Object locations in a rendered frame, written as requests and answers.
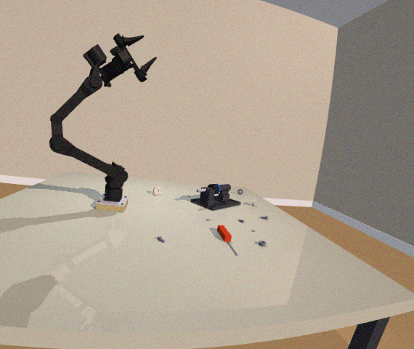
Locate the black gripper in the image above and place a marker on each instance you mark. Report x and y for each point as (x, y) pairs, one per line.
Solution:
(122, 42)

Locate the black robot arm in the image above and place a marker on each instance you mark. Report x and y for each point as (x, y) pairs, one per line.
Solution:
(116, 175)

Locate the red-handled screwdriver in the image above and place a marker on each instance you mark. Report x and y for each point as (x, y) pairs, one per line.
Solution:
(224, 233)

